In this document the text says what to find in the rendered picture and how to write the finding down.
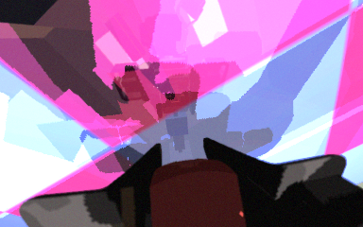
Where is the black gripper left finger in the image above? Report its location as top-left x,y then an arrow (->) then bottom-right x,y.
18,143 -> 162,227

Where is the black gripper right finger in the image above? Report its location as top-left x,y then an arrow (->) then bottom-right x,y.
203,138 -> 347,227

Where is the yellow octagonal bar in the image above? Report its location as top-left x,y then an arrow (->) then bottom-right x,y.
0,0 -> 58,26

